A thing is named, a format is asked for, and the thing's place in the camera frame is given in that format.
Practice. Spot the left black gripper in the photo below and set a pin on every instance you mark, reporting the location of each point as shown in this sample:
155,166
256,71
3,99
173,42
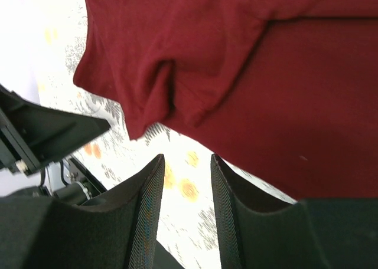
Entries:
37,139

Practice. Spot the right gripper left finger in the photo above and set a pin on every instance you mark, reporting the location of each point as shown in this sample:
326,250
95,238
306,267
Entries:
117,229

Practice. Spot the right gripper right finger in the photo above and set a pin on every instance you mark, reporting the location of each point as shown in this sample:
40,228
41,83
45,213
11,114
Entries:
258,230

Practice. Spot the dark red t-shirt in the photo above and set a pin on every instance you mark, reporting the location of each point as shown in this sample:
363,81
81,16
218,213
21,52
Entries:
283,89

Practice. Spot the floral table mat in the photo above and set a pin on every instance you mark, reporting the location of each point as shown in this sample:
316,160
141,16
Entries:
187,226

